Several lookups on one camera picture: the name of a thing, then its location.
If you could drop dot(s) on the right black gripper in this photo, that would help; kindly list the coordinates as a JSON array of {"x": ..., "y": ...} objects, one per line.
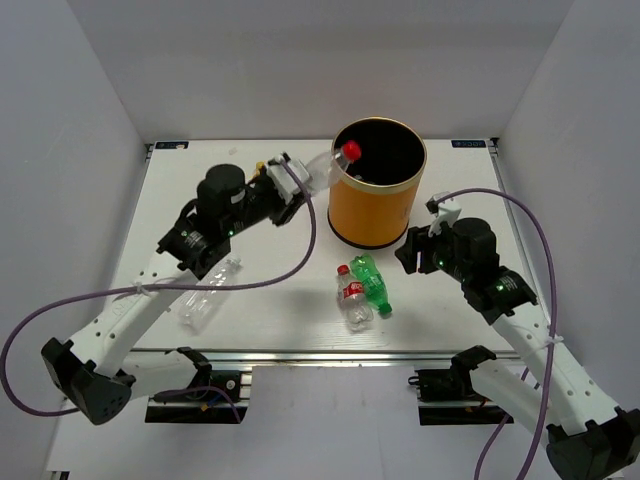
[{"x": 407, "y": 254}]

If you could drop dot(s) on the green plastic bottle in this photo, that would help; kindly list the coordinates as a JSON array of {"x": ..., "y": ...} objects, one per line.
[{"x": 364, "y": 268}]

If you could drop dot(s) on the large red label bottle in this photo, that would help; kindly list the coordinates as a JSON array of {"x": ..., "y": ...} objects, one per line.
[{"x": 327, "y": 168}]

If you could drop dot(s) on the blue corner sticker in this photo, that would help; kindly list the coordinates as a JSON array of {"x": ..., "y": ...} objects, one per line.
[
  {"x": 465, "y": 143},
  {"x": 171, "y": 145}
]

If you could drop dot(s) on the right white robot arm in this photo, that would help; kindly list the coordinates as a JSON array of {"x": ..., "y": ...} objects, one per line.
[{"x": 585, "y": 433}]

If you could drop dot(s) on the left blue corner sticker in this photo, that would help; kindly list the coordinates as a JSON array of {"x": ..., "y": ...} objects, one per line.
[{"x": 171, "y": 145}]

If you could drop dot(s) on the orange cylindrical bin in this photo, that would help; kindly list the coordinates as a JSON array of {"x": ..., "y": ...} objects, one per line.
[{"x": 369, "y": 208}]

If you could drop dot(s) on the small red label bottle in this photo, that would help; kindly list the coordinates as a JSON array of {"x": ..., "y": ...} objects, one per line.
[{"x": 352, "y": 300}]

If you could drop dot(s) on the right blue corner sticker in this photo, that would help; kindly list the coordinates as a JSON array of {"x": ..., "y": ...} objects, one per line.
[{"x": 465, "y": 143}]

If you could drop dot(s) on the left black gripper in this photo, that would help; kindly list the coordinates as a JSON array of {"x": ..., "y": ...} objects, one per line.
[{"x": 285, "y": 208}]

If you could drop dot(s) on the yellow cap small bottle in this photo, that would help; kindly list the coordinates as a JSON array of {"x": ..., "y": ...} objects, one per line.
[{"x": 259, "y": 167}]

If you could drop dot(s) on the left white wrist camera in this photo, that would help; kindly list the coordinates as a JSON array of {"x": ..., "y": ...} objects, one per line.
[{"x": 283, "y": 170}]

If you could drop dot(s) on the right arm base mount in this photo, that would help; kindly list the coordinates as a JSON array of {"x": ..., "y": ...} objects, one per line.
[{"x": 446, "y": 397}]

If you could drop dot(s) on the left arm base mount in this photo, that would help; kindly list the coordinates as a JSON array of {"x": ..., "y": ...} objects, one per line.
[{"x": 213, "y": 397}]

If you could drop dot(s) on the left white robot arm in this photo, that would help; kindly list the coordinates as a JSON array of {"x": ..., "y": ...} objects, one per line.
[{"x": 95, "y": 369}]

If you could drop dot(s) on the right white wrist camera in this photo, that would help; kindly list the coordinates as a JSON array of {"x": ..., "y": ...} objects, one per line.
[{"x": 445, "y": 211}]

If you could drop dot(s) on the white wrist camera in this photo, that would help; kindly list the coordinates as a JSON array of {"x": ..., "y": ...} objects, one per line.
[
  {"x": 445, "y": 211},
  {"x": 283, "y": 170}
]

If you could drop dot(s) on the clear crushed plastic bottle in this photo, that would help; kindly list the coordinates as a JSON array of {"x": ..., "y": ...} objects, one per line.
[{"x": 197, "y": 308}]

